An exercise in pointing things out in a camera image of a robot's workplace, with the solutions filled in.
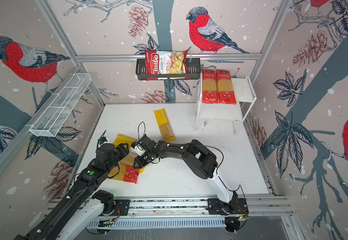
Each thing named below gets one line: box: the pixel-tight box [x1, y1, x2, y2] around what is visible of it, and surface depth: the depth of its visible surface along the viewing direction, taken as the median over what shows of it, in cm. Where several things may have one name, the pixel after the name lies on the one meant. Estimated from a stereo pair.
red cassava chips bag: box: [145, 49, 192, 81], surface depth 89 cm
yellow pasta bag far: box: [153, 108, 177, 142], surface depth 108 cm
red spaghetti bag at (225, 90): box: [216, 69, 237, 105], surface depth 82 cm
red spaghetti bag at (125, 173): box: [108, 163, 140, 184], surface depth 83 cm
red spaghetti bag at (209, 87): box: [202, 69, 220, 104], surface depth 82 cm
